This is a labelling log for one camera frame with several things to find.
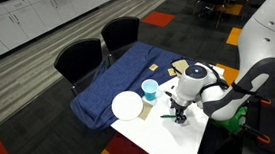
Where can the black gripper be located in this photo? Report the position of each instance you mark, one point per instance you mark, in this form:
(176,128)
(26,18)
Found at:
(179,108)

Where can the green pen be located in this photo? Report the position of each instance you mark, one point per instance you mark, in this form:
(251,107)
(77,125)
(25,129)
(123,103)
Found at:
(167,116)

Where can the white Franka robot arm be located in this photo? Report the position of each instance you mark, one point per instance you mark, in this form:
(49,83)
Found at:
(264,41)

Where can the light blue plastic cup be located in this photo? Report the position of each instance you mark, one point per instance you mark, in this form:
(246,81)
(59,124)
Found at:
(149,89)

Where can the tan paper napkin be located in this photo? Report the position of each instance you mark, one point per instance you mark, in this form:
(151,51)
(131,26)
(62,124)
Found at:
(180,64)
(145,114)

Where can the tan sugar packet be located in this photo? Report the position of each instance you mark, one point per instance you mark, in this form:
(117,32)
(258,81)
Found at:
(171,72)
(153,67)

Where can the white round plate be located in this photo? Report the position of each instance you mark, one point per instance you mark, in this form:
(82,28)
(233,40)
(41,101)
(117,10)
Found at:
(127,105)

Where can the green plastic object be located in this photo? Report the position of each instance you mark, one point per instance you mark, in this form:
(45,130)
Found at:
(235,119)

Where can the blue denim cloth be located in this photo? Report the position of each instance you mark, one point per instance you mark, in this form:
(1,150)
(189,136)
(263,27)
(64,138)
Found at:
(120,79)

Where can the black orange clamp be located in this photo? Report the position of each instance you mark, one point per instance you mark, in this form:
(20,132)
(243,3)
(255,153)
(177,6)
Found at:
(259,136)
(266,101)

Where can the black mounting platform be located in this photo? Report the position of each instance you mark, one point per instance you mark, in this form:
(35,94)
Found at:
(273,125)

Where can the black chair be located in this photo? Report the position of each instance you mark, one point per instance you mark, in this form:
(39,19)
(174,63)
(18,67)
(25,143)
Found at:
(119,33)
(78,60)

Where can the dark background furniture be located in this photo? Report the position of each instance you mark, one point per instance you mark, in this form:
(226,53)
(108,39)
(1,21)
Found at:
(217,3)

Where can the white kitchen cabinets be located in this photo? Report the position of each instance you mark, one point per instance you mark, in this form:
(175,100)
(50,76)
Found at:
(32,17)

